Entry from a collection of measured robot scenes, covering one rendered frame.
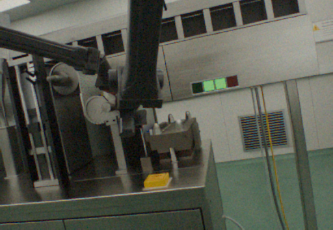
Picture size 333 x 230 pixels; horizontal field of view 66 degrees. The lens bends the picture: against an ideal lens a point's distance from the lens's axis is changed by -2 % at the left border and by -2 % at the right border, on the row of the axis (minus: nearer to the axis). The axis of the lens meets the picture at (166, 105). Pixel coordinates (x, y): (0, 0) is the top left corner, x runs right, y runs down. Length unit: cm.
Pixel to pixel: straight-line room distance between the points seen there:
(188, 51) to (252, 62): 33
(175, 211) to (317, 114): 326
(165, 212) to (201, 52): 82
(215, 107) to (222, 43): 240
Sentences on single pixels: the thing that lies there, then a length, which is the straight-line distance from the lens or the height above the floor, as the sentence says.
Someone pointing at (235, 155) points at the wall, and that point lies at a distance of 385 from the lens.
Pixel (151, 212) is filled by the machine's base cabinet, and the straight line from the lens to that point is 92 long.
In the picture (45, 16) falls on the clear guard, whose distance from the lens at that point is 165.
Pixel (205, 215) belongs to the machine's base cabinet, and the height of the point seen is 79.
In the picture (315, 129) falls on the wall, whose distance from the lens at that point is 397.
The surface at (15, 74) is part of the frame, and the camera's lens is 127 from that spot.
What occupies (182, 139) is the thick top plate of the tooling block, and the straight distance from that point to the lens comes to 104.
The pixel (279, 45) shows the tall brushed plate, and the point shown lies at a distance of 141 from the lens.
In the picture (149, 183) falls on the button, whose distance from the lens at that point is 87.
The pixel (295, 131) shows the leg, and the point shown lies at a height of 84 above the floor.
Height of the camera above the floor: 120
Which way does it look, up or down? 3 degrees down
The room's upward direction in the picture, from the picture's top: 11 degrees counter-clockwise
